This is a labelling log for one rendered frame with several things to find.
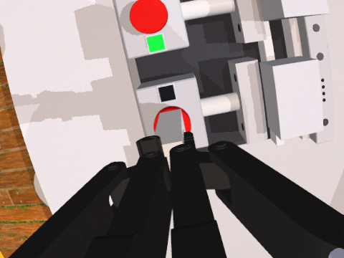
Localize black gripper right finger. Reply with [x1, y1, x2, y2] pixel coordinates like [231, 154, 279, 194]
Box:
[166, 109, 344, 258]

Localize grey rectangular block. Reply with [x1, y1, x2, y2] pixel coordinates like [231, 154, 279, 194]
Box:
[259, 56, 323, 140]

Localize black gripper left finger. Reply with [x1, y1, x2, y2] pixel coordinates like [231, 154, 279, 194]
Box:
[9, 111, 172, 258]

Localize white cube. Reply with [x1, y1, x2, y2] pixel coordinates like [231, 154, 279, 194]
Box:
[259, 0, 329, 22]

